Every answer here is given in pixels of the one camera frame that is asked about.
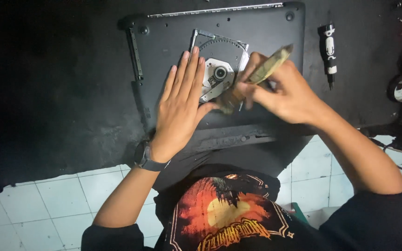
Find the person's right hand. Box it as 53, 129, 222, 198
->
235, 52, 326, 125

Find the person's left hand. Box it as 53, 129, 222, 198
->
149, 46, 220, 164

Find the wooden handled brush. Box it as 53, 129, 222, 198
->
217, 44, 294, 115

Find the black laptop base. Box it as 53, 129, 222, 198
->
118, 2, 306, 131

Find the silver optical disc drive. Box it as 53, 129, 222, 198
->
189, 29, 250, 104

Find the black white electric screwdriver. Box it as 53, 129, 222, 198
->
318, 11, 338, 90

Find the black printed t-shirt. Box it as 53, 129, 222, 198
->
81, 136, 402, 251

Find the black wristwatch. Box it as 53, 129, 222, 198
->
134, 140, 171, 172

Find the green object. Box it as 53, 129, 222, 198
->
289, 203, 309, 224

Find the black cable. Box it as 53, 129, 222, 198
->
370, 138, 402, 172

